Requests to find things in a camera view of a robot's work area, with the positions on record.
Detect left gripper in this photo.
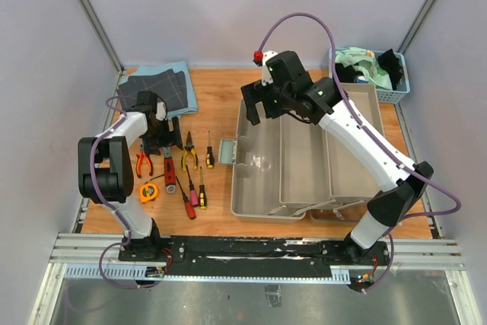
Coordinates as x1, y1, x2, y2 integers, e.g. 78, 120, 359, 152
142, 116, 183, 156

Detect yellow handled pliers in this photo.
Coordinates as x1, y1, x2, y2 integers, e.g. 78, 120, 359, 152
181, 132, 199, 172

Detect red handled adjustable wrench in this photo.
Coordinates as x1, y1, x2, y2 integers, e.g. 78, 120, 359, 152
163, 147, 176, 194

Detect grey plastic tool box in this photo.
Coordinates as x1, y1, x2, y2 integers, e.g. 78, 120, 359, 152
218, 104, 379, 223

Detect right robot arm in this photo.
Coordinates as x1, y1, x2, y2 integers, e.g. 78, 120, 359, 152
240, 51, 434, 264

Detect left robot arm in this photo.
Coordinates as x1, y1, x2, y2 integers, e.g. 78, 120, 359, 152
78, 90, 183, 261

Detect light blue folded cloth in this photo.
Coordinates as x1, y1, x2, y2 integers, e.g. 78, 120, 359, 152
116, 62, 199, 119

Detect short yellow black screwdriver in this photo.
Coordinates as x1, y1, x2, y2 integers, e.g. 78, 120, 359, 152
205, 131, 215, 169

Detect dark grey checked cloth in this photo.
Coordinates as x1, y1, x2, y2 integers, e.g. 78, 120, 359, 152
116, 69, 188, 118

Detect orange tape measure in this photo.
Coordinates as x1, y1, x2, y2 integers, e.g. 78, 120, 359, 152
139, 182, 159, 204

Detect long yellow black screwdriver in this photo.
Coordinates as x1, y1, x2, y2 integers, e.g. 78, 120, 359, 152
199, 167, 208, 209

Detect black cloth in basket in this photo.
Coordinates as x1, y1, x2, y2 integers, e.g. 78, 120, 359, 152
352, 49, 403, 91

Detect green cloth in basket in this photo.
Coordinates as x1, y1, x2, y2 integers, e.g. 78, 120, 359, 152
335, 47, 393, 91

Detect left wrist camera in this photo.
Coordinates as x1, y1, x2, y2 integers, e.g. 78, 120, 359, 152
155, 100, 167, 120

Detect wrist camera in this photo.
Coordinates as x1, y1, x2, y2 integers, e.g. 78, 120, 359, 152
155, 100, 167, 120
253, 50, 277, 86

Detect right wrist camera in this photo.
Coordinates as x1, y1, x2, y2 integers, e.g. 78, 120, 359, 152
253, 50, 277, 86

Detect orange handled pliers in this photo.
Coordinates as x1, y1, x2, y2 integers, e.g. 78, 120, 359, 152
135, 142, 154, 178

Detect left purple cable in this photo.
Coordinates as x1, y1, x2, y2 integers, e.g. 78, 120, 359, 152
90, 96, 168, 313

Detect pink handled screwdriver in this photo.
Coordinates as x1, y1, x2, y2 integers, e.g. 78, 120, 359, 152
185, 166, 199, 207

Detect red handled screwdriver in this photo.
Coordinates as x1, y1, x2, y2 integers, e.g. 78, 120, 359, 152
176, 177, 196, 220

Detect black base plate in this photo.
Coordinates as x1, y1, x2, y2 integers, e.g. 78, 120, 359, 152
136, 236, 390, 279

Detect aluminium frame rail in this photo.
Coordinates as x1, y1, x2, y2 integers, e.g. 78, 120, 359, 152
29, 234, 482, 324

